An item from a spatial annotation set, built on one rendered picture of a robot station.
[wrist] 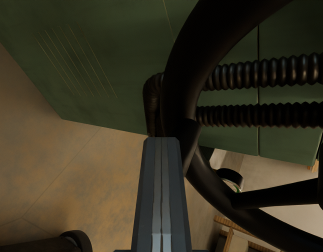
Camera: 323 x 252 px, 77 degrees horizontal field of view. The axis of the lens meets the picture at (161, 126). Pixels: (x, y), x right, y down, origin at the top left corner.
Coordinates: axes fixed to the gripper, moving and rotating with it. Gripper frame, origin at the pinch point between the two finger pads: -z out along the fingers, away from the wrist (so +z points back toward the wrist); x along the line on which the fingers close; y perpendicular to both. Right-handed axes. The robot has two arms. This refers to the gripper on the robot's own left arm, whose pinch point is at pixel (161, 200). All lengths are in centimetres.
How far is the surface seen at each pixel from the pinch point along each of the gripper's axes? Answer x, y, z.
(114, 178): -25, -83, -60
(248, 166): 163, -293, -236
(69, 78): -25, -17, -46
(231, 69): 6.1, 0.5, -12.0
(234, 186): 14.6, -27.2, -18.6
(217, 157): 13.2, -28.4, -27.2
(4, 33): -43, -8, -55
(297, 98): 19.3, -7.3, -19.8
